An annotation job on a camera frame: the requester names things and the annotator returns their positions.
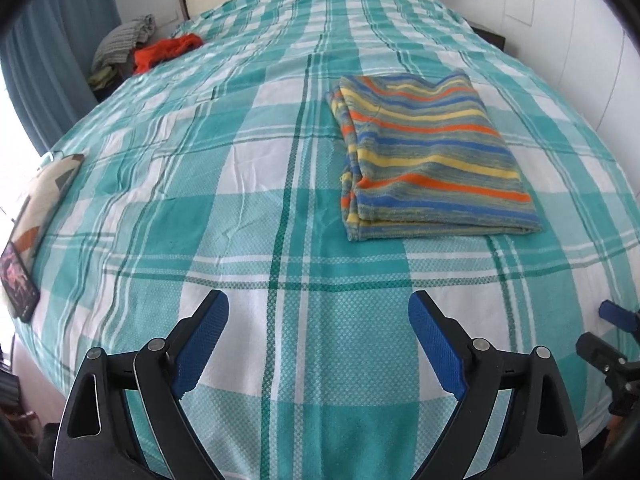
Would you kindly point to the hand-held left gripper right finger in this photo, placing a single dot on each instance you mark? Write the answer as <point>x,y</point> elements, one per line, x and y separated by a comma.
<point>437,345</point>

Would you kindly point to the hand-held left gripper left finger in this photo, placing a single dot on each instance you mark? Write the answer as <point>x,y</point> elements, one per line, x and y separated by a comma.
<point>200,340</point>

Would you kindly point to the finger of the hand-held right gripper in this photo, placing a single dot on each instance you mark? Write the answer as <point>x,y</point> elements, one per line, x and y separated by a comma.
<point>620,312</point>
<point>600,352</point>

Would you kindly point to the striped knit sweater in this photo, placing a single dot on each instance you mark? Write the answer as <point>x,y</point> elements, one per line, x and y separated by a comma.
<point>430,160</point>

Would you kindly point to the pile of grey clothes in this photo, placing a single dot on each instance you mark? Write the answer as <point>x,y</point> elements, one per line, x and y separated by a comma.
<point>122,42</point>

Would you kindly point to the teal plaid bed blanket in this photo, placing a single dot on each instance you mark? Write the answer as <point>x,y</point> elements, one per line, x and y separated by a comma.
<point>225,185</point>

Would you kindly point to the black smartphone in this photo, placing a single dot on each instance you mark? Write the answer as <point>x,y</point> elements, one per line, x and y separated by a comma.
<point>17,282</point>

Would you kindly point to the patterned cushion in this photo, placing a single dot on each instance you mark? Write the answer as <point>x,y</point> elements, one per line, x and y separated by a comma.
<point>47,200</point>

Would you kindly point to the white wardrobe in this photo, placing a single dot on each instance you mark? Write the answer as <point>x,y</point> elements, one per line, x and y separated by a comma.
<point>585,35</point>

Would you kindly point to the orange cloth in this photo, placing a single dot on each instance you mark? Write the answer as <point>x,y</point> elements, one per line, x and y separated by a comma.
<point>162,52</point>

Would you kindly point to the dark wooden nightstand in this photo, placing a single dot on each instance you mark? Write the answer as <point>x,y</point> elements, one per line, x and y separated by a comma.
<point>492,40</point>

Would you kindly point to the blue-grey curtain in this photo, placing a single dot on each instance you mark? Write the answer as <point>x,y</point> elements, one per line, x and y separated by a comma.
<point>45,60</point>

